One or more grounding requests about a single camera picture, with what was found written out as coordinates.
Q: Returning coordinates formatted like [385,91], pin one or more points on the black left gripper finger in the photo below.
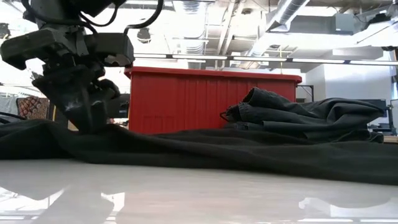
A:
[68,93]
[104,91]

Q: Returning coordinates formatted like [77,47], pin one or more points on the black garment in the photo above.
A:
[217,149]

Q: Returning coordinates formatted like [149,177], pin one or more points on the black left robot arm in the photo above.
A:
[53,12]

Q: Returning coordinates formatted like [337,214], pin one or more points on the red plastic bin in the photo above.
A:
[186,99]

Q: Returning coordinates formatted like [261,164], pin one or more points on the black background machine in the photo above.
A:
[121,105]

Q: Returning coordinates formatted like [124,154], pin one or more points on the black panel with yellow stripe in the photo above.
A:
[57,115]

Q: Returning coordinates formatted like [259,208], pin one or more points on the red patterned fabric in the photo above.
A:
[32,107]

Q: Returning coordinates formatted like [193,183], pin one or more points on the white hanging cloth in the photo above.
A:
[7,104]

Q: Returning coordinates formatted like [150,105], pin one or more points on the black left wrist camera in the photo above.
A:
[99,6]

